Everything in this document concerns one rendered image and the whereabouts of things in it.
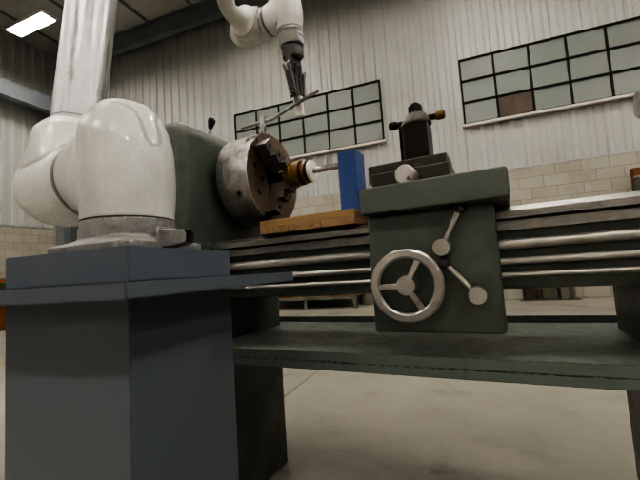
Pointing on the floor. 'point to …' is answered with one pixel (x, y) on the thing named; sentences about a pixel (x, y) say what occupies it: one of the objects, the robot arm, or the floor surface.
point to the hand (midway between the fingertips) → (298, 106)
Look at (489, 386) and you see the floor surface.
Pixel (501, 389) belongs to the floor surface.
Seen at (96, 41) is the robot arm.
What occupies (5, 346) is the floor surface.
